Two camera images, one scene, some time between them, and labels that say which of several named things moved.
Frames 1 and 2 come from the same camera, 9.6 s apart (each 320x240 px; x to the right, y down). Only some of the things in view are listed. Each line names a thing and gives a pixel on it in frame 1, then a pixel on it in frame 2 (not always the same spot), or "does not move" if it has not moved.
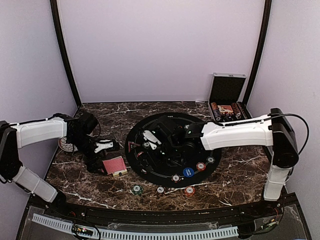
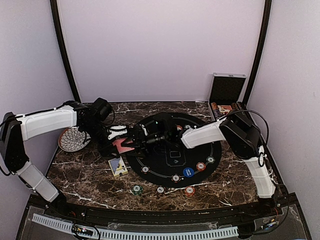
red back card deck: (114, 164) -> (121, 149)
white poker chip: (160, 190) does not move
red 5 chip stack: (190, 191) does not move
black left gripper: (92, 167) -> (105, 149)
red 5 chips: (201, 166) does not move
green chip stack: (137, 190) does not move
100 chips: (176, 178) does not move
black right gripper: (148, 154) -> (139, 136)
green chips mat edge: (210, 160) does not move
